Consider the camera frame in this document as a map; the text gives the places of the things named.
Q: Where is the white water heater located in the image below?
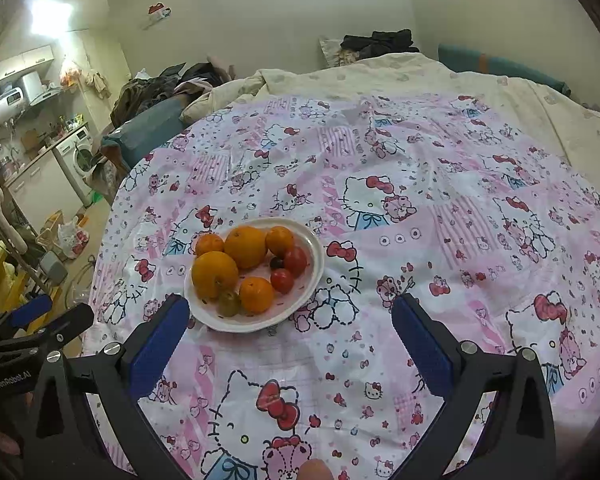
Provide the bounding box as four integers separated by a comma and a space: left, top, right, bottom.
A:
0, 87, 23, 133

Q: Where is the person's left forearm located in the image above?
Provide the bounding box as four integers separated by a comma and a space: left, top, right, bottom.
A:
0, 392, 36, 463

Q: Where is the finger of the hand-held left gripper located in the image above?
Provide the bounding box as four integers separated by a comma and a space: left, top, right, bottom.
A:
0, 294, 53, 333
0, 302, 96, 357

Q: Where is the blue bolster pillow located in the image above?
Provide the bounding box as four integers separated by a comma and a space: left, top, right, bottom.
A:
102, 97, 188, 171

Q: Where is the small orange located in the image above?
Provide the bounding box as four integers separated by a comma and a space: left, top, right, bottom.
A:
195, 233, 226, 258

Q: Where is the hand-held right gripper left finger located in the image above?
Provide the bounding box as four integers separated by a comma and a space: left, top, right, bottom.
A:
22, 294, 191, 480

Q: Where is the pink printed blanket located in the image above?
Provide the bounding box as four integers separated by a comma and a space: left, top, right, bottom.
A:
87, 92, 600, 480

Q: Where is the dark clothes pile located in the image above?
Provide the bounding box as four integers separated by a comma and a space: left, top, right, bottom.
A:
111, 62, 236, 126

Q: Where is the green kiwi fruit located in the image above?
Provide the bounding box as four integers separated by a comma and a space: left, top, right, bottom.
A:
217, 290, 242, 318

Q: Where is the orange hanging bag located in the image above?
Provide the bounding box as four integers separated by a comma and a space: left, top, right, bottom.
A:
60, 57, 83, 88

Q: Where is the black clothes pile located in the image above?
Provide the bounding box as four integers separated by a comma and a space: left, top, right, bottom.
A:
340, 29, 421, 56

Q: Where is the grey stool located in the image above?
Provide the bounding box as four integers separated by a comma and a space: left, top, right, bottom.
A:
39, 250, 70, 286

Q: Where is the medium orange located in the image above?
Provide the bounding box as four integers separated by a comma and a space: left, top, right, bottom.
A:
265, 225, 296, 258
238, 276, 275, 315

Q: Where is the floral pillow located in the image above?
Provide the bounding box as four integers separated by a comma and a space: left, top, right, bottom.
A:
319, 36, 356, 67

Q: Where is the large orange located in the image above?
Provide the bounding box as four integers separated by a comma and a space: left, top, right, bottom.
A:
224, 226, 269, 270
191, 250, 240, 301

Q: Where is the hanging cream towel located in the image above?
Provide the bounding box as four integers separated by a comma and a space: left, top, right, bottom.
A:
82, 70, 112, 100

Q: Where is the range hood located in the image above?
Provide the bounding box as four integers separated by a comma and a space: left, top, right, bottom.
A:
20, 71, 63, 106

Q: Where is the white plastic bag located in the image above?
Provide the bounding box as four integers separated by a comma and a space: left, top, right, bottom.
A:
57, 220, 91, 260

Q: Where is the blue headboard cushion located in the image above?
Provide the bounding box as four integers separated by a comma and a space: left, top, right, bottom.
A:
437, 44, 571, 96

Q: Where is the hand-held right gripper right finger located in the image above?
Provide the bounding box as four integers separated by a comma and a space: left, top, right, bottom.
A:
391, 292, 558, 480

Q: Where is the person's bare skin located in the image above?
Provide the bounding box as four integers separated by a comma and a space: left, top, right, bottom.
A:
299, 459, 332, 480

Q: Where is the pink and white plate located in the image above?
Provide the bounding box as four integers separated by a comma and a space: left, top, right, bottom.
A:
183, 217, 326, 333

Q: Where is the white washing machine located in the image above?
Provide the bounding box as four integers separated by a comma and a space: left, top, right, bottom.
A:
54, 127, 101, 203

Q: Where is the red tomato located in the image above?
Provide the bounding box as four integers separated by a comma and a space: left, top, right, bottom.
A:
270, 268, 295, 295
283, 246, 308, 278

